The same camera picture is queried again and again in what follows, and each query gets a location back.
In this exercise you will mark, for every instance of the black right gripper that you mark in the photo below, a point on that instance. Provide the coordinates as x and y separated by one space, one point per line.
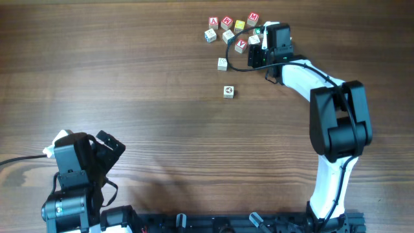
253 54

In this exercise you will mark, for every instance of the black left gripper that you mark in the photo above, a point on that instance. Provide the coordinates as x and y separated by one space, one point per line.
108 159

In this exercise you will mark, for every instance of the red letter Y block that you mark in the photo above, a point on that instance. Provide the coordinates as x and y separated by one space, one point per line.
240 46

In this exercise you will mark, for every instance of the brown ring picture block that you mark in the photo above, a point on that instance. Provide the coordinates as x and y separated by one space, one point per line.
228 91

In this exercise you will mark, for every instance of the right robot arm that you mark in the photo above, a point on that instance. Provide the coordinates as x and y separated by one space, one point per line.
339 122

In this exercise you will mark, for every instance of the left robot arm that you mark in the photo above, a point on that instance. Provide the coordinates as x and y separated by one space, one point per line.
76 203

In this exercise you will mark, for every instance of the red edged picture block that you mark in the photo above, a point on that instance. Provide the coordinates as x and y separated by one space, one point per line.
254 40

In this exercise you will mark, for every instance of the red letter M block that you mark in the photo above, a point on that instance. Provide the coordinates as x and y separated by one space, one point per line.
252 19

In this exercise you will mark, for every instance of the yellow wooden block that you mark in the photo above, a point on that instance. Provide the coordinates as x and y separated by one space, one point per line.
239 26

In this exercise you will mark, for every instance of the blue picture block centre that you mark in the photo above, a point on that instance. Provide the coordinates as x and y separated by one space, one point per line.
227 36

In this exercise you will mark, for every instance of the blue picture block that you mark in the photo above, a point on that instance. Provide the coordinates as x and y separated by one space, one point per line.
227 36
210 35

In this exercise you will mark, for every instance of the red letter W block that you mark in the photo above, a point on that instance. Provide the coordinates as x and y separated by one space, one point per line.
226 23

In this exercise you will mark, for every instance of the plain picture block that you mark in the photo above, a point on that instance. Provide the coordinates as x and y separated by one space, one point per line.
222 64

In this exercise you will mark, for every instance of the blue picture block far left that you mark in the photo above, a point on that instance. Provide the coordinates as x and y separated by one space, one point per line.
210 35

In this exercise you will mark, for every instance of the red letter A block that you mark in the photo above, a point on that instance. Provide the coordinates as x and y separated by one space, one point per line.
213 23

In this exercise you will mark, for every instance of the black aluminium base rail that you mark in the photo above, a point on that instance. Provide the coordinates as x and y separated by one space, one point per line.
285 222

